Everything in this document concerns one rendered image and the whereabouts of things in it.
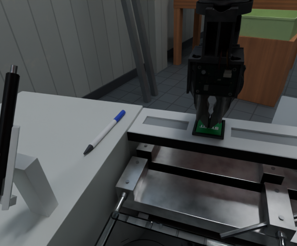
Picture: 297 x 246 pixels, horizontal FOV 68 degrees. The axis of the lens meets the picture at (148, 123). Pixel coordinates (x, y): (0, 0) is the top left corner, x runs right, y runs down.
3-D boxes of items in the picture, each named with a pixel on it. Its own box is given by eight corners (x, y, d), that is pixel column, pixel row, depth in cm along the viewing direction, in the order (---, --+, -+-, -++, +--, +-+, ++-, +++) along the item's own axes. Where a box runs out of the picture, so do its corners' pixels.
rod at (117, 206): (118, 219, 35) (117, 214, 35) (110, 216, 36) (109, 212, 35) (129, 196, 39) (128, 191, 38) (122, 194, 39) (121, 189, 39)
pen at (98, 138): (86, 152, 36) (125, 110, 46) (81, 151, 36) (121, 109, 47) (87, 156, 36) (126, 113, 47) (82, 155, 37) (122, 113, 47)
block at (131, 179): (134, 200, 39) (132, 190, 37) (117, 196, 40) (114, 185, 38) (148, 169, 45) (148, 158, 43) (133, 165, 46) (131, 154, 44)
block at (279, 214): (290, 241, 32) (297, 230, 30) (265, 235, 33) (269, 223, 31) (282, 196, 38) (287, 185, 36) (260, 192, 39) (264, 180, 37)
